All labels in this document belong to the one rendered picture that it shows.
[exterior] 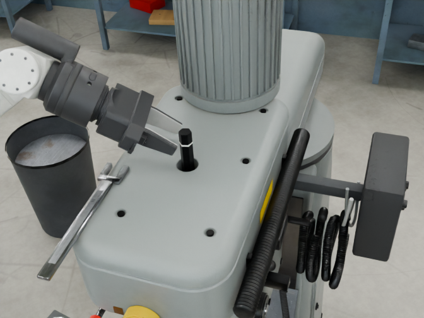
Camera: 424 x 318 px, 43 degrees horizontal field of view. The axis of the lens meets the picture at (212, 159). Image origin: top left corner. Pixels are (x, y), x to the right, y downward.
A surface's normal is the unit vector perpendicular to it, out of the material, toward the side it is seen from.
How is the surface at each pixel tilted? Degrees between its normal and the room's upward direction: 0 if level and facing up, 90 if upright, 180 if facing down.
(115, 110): 30
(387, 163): 0
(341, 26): 90
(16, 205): 0
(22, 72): 64
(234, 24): 90
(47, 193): 94
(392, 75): 0
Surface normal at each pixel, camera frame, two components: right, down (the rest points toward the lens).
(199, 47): -0.54, 0.56
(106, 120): -0.09, 0.65
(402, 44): -0.04, -0.76
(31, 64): 0.15, 0.23
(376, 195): -0.31, 0.62
